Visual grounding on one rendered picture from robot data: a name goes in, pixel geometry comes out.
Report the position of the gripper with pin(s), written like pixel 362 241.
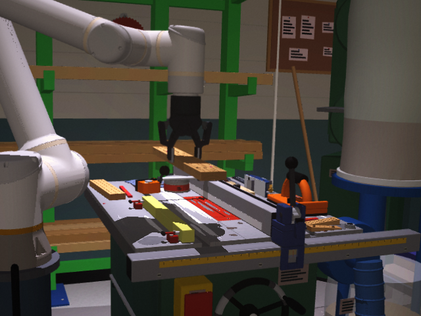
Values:
pixel 185 113

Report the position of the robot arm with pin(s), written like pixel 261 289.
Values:
pixel 29 108

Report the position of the pine offcut board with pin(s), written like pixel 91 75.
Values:
pixel 207 170

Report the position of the yellow batten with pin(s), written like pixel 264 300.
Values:
pixel 164 212

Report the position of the red flat strip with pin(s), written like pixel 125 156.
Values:
pixel 126 191

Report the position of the grey rip fence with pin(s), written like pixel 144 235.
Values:
pixel 237 204

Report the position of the short pine board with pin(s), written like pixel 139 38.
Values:
pixel 107 189

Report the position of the black fence lock lever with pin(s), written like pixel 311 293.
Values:
pixel 291 163

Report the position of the red circular saw blade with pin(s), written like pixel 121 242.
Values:
pixel 130 22

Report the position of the blue fence head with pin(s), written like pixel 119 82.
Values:
pixel 289 230

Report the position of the brown notice board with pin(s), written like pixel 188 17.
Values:
pixel 312 56

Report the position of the green table saw body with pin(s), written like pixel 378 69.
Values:
pixel 148 289

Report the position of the black ball knob lever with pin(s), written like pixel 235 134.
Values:
pixel 164 170

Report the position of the red round tin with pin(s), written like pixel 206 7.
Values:
pixel 176 186

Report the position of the orange box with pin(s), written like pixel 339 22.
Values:
pixel 148 187

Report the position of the long wooden plank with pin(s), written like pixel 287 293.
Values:
pixel 75 235
pixel 115 151
pixel 115 75

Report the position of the tan push stick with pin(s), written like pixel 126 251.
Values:
pixel 241 187

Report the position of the red clamp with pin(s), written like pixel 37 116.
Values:
pixel 171 236
pixel 136 204

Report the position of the grey splitter guard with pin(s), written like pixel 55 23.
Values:
pixel 194 224

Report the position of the blue box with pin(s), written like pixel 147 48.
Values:
pixel 258 184

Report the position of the red throat plate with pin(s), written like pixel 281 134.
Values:
pixel 227 215

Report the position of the green lumber rack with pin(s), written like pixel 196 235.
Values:
pixel 230 49

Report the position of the wooden pole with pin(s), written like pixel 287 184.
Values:
pixel 304 131

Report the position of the orange push block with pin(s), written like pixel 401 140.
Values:
pixel 312 206

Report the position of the dark green machine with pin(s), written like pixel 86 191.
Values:
pixel 337 82

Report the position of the wooden featherboard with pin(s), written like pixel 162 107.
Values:
pixel 322 224

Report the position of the red stop button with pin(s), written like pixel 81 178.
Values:
pixel 196 304

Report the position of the black and white handwheel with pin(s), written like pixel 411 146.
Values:
pixel 253 293

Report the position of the white label card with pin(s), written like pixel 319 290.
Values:
pixel 293 276

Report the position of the grey socket nut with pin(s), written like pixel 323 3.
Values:
pixel 348 226

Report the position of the white and blue dust collector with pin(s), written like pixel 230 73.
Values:
pixel 381 82

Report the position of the clear plastic bin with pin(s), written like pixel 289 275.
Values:
pixel 401 289

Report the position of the yellow switch box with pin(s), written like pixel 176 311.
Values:
pixel 179 296

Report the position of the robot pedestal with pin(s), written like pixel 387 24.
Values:
pixel 33 293

